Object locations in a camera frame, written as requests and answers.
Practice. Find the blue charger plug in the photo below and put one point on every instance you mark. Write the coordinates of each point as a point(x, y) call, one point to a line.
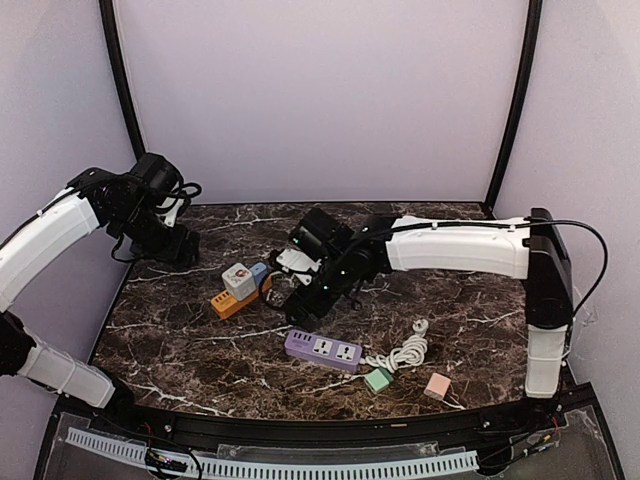
point(259, 272)

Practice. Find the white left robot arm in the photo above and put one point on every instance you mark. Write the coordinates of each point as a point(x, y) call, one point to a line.
point(142, 205)

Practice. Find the purple power strip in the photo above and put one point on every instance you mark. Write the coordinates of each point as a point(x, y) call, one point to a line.
point(323, 351)

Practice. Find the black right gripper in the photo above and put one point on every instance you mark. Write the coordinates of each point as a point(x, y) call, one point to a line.
point(317, 307)

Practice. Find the black left frame post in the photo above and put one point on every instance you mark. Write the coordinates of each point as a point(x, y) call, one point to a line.
point(120, 78)

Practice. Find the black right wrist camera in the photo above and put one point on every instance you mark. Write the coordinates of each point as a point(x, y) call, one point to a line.
point(319, 235)

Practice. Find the orange power strip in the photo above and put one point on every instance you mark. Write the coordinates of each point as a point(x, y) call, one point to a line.
point(225, 305)

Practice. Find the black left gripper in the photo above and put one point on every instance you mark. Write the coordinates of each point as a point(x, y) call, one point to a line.
point(171, 253)

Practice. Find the green charger plug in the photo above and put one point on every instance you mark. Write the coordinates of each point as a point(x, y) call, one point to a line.
point(378, 380)

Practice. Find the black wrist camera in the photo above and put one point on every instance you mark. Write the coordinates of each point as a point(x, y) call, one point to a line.
point(319, 235)
point(157, 172)

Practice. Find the black right frame post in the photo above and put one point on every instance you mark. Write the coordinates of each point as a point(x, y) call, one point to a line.
point(521, 84)

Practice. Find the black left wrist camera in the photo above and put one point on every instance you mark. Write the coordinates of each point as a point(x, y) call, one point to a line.
point(157, 172)

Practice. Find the pink charger plug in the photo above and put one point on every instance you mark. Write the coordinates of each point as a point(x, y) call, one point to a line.
point(437, 386)

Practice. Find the white slotted cable duct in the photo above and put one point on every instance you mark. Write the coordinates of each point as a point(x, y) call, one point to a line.
point(131, 453)

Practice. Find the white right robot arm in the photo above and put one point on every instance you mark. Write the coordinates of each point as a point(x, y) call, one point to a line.
point(331, 260)

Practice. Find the black front rail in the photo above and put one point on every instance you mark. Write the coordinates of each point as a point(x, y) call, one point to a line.
point(482, 428)

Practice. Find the white cube adapter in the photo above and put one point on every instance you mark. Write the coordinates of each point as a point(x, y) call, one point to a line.
point(239, 281)

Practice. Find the black frame post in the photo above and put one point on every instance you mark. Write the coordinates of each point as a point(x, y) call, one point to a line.
point(521, 84)
point(120, 78)

